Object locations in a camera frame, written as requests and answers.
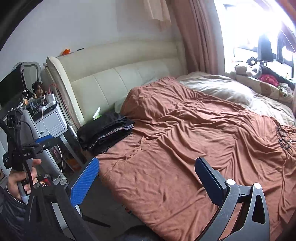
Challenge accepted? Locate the cream padded headboard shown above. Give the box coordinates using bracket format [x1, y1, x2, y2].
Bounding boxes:
[44, 40, 187, 130]

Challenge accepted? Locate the white bedside table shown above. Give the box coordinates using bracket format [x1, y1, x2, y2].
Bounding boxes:
[20, 98, 67, 183]

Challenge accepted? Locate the beige patterned bedding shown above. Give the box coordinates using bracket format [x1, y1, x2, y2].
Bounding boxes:
[177, 72, 295, 126]

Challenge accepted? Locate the pile of clothes and toys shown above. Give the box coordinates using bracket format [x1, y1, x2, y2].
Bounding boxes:
[234, 57, 295, 92]

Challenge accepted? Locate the white mirror frame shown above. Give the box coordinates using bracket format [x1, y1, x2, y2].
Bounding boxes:
[12, 62, 45, 98]

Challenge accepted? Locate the pink curtain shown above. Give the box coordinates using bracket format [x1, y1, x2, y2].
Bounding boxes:
[171, 0, 225, 75]

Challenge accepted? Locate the black cable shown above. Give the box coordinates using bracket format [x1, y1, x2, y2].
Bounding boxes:
[0, 119, 35, 186]

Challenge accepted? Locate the black folded clothes stack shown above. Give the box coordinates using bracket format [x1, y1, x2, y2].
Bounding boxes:
[77, 112, 135, 156]

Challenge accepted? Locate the beige cloth on wall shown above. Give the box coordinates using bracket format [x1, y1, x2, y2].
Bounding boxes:
[144, 0, 171, 31]

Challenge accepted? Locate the brown bed blanket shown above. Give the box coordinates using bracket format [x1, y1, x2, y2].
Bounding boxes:
[98, 77, 295, 240]

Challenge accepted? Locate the black belt on bed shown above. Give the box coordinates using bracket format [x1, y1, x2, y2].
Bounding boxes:
[275, 125, 295, 150]

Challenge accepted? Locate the person's left hand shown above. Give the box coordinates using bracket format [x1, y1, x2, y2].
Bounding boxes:
[6, 159, 42, 201]

